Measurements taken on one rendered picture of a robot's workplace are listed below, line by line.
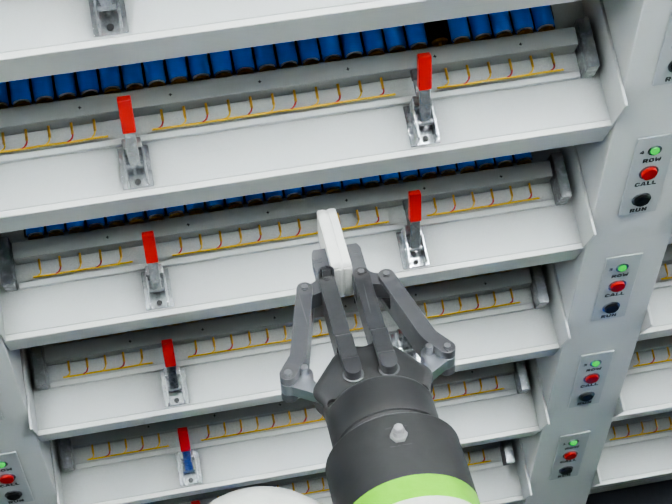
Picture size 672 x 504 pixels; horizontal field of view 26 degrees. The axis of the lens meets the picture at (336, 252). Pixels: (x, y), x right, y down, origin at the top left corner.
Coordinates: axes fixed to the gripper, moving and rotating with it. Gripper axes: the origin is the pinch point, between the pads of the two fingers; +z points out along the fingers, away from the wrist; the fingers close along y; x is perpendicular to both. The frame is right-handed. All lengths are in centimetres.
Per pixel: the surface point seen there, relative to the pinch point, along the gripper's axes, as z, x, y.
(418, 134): 20.4, -6.1, 11.4
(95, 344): 35, -41, -22
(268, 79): 26.5, -2.0, -1.2
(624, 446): 41, -83, 46
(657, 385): 36, -65, 46
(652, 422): 43, -82, 50
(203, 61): 29.2, -0.9, -6.8
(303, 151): 22.3, -7.6, 1.0
